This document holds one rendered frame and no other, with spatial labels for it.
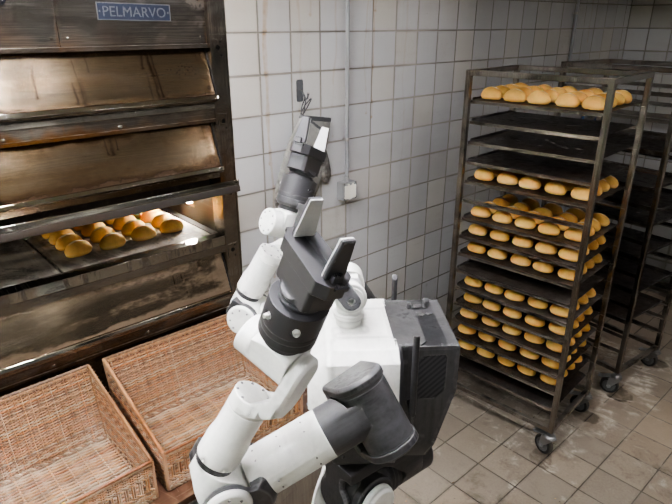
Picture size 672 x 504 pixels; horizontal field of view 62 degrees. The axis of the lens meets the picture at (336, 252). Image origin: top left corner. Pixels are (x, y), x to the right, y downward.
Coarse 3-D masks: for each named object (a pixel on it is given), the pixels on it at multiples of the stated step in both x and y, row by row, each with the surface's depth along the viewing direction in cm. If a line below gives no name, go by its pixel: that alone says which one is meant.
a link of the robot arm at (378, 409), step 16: (384, 384) 95; (352, 400) 94; (368, 400) 93; (384, 400) 94; (320, 416) 94; (336, 416) 93; (352, 416) 93; (368, 416) 94; (384, 416) 94; (400, 416) 95; (336, 432) 93; (352, 432) 93; (368, 432) 94; (384, 432) 94; (400, 432) 94; (336, 448) 93; (368, 448) 96; (384, 448) 94
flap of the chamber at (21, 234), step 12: (204, 192) 198; (216, 192) 202; (228, 192) 205; (144, 204) 185; (156, 204) 187; (168, 204) 190; (96, 216) 175; (108, 216) 177; (120, 216) 180; (36, 228) 164; (48, 228) 166; (60, 228) 168; (0, 240) 158; (12, 240) 160
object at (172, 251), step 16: (192, 240) 221; (208, 240) 222; (224, 240) 227; (128, 256) 206; (144, 256) 206; (160, 256) 210; (176, 256) 214; (64, 272) 193; (80, 272) 193; (96, 272) 195; (112, 272) 199; (16, 288) 181; (32, 288) 182; (48, 288) 186; (64, 288) 189; (0, 304) 177
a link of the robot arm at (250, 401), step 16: (304, 368) 80; (240, 384) 87; (256, 384) 90; (288, 384) 81; (304, 384) 84; (240, 400) 84; (256, 400) 86; (272, 400) 82; (288, 400) 82; (240, 416) 84; (256, 416) 83; (272, 416) 83
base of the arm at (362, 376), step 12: (360, 360) 105; (348, 372) 101; (360, 372) 97; (372, 372) 94; (336, 384) 98; (348, 384) 94; (360, 384) 93; (372, 384) 94; (336, 396) 95; (348, 396) 93; (360, 444) 100; (408, 444) 94; (372, 456) 96; (384, 456) 94; (396, 456) 94
